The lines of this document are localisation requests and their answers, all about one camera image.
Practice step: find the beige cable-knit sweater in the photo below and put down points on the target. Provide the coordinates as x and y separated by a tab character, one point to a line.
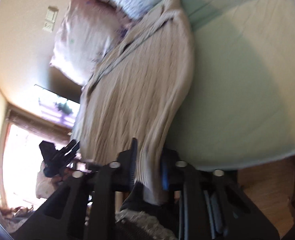
136	91

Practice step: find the wall light switch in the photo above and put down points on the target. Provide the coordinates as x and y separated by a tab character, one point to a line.
50	19

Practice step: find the left floral pillow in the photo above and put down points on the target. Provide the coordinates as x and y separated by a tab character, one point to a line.
89	30

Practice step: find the patchwork printed bed sheet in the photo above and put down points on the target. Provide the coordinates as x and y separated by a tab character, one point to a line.
240	110

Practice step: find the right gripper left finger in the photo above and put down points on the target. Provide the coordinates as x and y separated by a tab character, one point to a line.
83	207

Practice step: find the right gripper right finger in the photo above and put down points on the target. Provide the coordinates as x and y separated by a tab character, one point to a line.
212	206

